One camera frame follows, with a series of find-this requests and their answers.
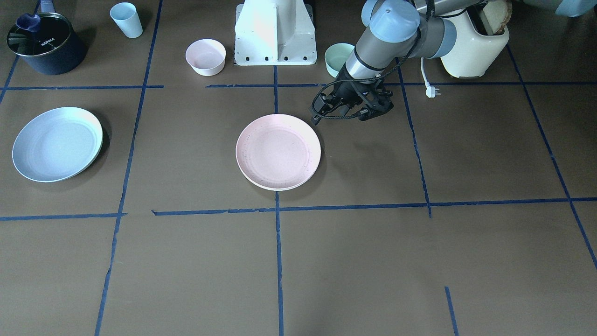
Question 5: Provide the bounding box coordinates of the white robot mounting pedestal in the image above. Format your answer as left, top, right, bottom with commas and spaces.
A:
233, 0, 317, 66

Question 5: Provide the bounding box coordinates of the green bowl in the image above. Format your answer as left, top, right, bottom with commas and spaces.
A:
324, 43, 354, 78

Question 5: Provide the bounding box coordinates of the bread slice in toaster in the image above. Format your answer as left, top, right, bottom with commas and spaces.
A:
479, 0, 513, 36

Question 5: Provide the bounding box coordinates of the pink bowl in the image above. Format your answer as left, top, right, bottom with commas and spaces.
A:
185, 39, 227, 77

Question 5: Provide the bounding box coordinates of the dark blue saucepan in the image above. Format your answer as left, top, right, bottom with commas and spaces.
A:
6, 0, 88, 75

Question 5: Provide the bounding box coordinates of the blue plate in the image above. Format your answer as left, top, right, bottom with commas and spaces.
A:
12, 107, 103, 183

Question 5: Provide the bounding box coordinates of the white power plug cable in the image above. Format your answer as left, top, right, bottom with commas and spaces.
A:
421, 57, 442, 99

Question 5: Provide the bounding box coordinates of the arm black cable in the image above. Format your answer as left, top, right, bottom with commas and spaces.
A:
310, 0, 437, 120

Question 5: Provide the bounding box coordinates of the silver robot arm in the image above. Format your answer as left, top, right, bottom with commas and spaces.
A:
311, 0, 513, 124

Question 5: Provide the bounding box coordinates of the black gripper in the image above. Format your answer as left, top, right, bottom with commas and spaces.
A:
309, 65, 394, 126

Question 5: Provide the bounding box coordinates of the pink plate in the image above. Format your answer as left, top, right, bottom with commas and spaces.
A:
236, 113, 322, 191

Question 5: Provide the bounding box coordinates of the light blue cup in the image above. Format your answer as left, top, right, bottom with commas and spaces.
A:
110, 2, 143, 38

